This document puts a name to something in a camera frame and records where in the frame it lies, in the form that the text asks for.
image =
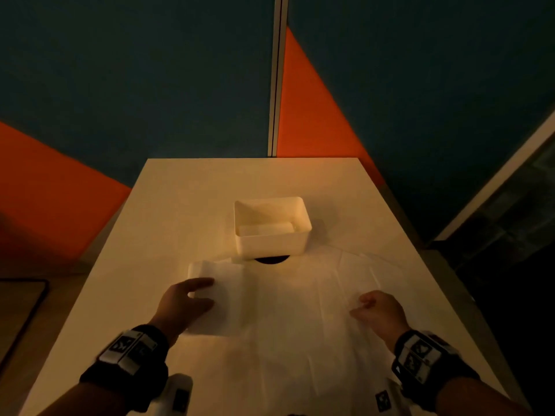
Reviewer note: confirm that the person's right hand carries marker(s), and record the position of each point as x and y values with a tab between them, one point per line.
383	314

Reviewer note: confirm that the person's left hand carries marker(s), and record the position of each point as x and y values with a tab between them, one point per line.
177	305

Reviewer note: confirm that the person's right thumb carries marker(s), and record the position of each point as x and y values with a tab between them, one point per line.
360	314

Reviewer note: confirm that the person's left thumb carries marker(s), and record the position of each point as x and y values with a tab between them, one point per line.
203	305

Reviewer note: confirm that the white t-shirt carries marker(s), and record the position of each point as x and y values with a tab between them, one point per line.
295	324

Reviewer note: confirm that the person's left forearm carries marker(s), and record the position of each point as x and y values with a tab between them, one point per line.
86	400

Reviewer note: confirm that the person's right forearm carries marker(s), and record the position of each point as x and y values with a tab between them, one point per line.
475	398

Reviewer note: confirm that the black wrist band with markers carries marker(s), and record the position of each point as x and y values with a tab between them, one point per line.
130	363
429	368

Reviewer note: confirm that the white plastic box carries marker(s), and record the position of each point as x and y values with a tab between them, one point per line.
271	242

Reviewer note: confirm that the folded white cloth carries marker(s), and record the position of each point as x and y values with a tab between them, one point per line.
266	229

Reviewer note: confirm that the white wrist camera unit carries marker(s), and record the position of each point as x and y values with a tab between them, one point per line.
386	400
173	396

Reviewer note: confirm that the white wall trim strip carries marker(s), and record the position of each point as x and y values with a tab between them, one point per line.
498	177

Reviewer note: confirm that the grey partition post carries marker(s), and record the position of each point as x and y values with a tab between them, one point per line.
277	75

